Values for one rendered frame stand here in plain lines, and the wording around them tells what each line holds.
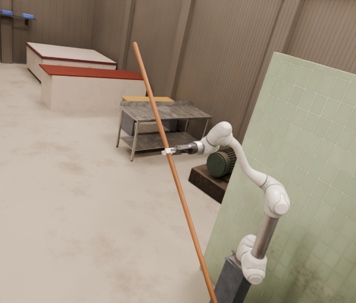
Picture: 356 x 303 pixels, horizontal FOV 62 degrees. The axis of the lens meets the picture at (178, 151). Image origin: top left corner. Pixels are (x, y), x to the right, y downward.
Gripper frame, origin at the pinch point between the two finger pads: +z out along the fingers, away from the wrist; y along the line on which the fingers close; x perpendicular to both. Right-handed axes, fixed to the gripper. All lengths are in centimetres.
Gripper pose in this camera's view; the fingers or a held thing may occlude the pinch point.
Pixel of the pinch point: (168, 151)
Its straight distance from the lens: 179.8
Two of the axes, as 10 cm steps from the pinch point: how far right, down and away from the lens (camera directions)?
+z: -7.9, 1.1, -6.1
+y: -5.4, 3.7, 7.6
